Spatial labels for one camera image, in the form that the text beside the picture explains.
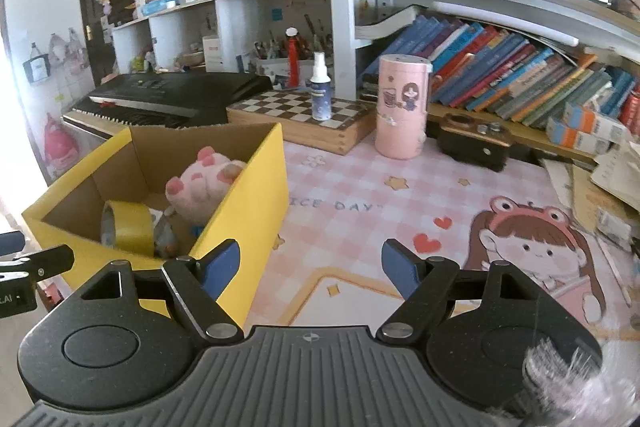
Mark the pink plush pig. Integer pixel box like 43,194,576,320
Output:
165,147,248,228

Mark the thick white paper book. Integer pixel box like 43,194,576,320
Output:
355,4,428,40

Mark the yellow cardboard box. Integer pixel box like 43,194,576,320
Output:
21,123,290,330

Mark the black wooden box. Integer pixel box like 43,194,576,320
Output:
437,112,513,172

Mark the red boxed book set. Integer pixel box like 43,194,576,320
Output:
620,87,640,132

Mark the row of colourful books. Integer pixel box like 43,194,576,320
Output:
361,14,640,130

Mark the white cubby shelf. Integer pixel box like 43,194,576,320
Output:
111,0,361,88

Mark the white hanging tote bag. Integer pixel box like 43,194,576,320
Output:
22,42,51,82

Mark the yellow tape roll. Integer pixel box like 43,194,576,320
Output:
100,200,156,255

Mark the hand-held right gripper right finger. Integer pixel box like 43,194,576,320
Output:
376,238,556,344

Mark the pink checkered mat covered desktop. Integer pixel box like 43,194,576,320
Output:
245,139,640,343

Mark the black electronic keyboard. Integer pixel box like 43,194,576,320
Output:
62,72,273,138

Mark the wooden chessboard box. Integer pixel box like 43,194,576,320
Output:
226,89,377,156

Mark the orange white packet box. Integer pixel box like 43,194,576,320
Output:
565,103,632,132
546,117,626,152

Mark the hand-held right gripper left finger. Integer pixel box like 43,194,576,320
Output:
75,238,245,344

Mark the pink cartoon cylinder container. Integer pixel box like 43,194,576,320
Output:
375,54,433,160

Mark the red tube bottle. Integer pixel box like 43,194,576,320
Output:
285,28,301,88

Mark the white spray bottle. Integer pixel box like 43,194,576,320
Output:
308,52,333,122

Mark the white pen holder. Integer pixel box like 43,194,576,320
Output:
250,27,331,80

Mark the blue tissue packet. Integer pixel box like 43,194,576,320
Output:
140,0,181,18

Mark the white red label carton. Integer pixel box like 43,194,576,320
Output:
202,36,224,72

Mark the pink hanging backpack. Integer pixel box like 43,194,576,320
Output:
42,114,81,172

